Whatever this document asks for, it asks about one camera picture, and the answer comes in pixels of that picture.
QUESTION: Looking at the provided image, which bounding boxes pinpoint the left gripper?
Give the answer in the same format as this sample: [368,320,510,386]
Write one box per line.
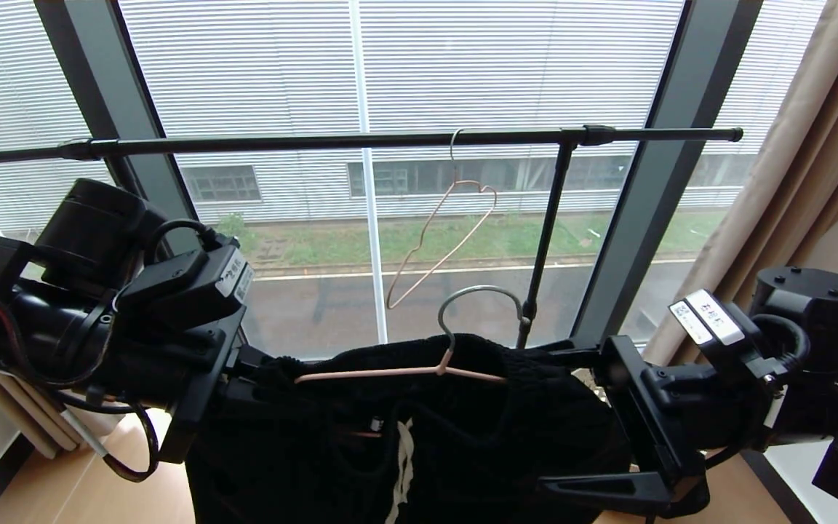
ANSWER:
[8,287,279,467]

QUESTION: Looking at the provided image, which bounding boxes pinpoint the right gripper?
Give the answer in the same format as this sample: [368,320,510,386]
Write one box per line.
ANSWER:
[528,333,781,504]

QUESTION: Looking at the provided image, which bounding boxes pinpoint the black shorts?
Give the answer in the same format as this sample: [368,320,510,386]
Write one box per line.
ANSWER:
[185,333,634,524]

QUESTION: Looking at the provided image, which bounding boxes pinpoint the pink clothes hanger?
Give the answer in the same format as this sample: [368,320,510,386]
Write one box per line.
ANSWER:
[386,129,498,311]
[293,285,526,385]

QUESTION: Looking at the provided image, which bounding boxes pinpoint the black clothes rack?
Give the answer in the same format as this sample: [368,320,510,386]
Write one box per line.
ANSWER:
[0,125,745,352]

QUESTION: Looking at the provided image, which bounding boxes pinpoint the beige curtain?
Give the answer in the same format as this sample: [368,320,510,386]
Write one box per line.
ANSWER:
[0,196,96,461]
[641,0,838,365]

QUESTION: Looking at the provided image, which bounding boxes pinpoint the window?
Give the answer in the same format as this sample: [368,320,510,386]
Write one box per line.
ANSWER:
[0,0,827,365]

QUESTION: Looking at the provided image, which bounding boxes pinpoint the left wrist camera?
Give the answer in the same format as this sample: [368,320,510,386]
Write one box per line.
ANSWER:
[117,244,256,330]

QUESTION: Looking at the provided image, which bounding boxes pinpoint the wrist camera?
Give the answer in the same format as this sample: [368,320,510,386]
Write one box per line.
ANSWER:
[669,289,787,383]
[117,244,256,330]

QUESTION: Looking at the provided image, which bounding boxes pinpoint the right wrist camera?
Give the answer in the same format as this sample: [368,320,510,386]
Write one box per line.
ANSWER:
[669,289,787,383]

